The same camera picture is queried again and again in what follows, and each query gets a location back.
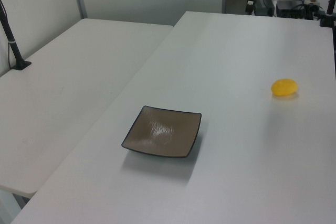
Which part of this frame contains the brown square ceramic plate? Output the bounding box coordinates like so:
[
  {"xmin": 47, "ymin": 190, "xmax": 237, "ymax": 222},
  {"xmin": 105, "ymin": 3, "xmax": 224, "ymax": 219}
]
[{"xmin": 121, "ymin": 105, "xmax": 202, "ymax": 159}]

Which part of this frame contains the black clamp camera mount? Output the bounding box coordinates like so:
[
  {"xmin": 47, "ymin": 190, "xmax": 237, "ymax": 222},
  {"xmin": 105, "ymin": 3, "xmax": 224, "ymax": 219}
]
[{"xmin": 318, "ymin": 0, "xmax": 336, "ymax": 27}]

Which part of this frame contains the grey power supply box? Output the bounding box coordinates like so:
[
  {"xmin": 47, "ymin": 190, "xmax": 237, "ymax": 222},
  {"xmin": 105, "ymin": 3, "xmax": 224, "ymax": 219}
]
[{"xmin": 254, "ymin": 0, "xmax": 274, "ymax": 16}]

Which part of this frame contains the black camera stand pole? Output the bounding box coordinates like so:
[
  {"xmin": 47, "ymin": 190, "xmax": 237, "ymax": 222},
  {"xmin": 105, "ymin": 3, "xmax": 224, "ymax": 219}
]
[{"xmin": 0, "ymin": 0, "xmax": 33, "ymax": 71}]

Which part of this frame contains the black electronics box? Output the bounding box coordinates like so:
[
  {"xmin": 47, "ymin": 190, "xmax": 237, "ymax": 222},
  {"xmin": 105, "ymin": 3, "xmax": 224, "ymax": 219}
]
[{"xmin": 275, "ymin": 0, "xmax": 307, "ymax": 19}]

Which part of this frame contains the yellow lemon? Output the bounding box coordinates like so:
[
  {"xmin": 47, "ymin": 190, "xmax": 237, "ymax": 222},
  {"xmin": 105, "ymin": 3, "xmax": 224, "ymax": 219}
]
[{"xmin": 270, "ymin": 78, "xmax": 299, "ymax": 97}]

